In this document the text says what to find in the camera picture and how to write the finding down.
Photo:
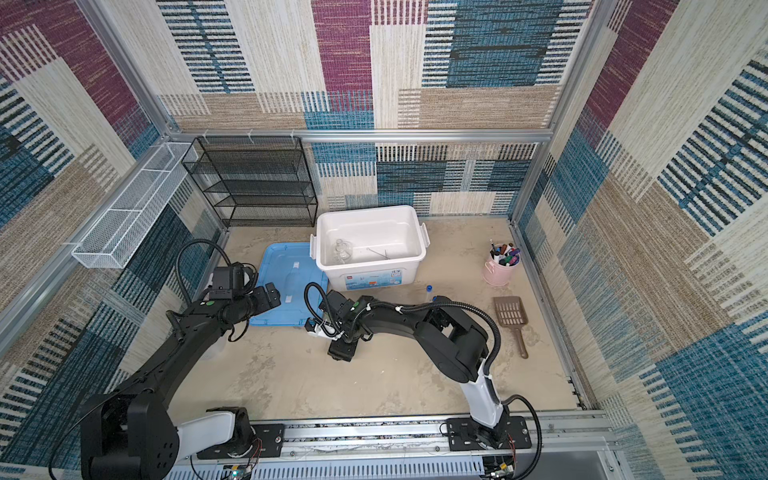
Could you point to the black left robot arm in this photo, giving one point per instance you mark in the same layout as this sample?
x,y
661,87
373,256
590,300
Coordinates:
x,y
128,433

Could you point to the brown plastic scoop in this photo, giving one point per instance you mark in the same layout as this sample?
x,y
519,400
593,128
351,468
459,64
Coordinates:
x,y
511,314

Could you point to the clear glass flask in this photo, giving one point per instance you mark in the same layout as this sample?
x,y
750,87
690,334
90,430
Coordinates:
x,y
343,251

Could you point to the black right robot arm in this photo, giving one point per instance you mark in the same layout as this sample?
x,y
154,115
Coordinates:
x,y
462,342

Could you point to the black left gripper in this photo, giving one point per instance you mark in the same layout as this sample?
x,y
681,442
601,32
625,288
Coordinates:
x,y
263,302

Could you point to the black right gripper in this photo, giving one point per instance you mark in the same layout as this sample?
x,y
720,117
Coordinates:
x,y
341,351

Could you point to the black wire shelf rack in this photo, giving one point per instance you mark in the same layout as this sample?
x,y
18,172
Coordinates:
x,y
254,181

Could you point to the white mesh wall basket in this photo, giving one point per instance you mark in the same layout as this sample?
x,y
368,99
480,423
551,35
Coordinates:
x,y
117,234

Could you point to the pink metal pen bucket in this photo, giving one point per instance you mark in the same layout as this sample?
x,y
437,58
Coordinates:
x,y
501,261

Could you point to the white plastic storage bin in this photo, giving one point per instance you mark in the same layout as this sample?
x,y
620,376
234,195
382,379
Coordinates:
x,y
394,228

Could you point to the blue plastic bin lid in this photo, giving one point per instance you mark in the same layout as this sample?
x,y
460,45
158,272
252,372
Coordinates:
x,y
290,268

